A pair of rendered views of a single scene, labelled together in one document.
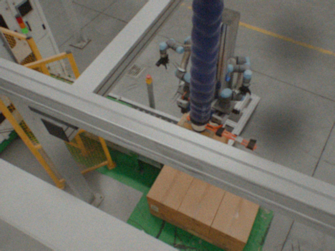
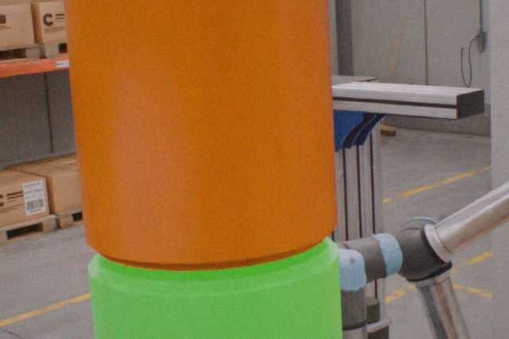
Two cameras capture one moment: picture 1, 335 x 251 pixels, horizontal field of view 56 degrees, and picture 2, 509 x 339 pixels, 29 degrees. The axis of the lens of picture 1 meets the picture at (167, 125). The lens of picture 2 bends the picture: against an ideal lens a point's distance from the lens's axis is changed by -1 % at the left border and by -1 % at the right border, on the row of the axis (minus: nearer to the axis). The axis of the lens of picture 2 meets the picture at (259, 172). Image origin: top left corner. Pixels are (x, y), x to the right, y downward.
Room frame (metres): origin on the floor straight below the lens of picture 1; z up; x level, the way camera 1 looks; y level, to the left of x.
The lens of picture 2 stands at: (2.46, 1.44, 2.27)
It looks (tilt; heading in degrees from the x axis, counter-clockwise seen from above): 12 degrees down; 280
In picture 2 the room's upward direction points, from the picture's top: 3 degrees counter-clockwise
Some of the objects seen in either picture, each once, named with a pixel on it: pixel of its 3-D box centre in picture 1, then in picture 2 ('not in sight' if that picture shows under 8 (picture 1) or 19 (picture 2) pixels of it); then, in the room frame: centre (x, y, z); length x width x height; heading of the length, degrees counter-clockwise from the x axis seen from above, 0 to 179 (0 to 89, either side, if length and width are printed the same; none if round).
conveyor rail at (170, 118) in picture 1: (110, 98); not in sight; (3.11, 0.80, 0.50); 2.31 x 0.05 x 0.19; 60
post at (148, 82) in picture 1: (152, 102); not in sight; (2.96, 0.20, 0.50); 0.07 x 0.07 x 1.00; 60
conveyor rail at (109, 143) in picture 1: (84, 130); not in sight; (2.55, 1.13, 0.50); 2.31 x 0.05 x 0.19; 60
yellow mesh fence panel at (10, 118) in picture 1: (63, 133); not in sight; (2.12, 1.19, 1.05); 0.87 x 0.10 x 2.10; 112
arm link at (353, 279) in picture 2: (163, 47); (339, 287); (2.60, -0.01, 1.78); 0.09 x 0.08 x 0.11; 131
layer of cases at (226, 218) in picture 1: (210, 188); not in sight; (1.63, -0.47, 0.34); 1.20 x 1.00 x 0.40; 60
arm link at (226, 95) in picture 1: (226, 95); not in sight; (2.38, -0.71, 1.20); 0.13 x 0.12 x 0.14; 80
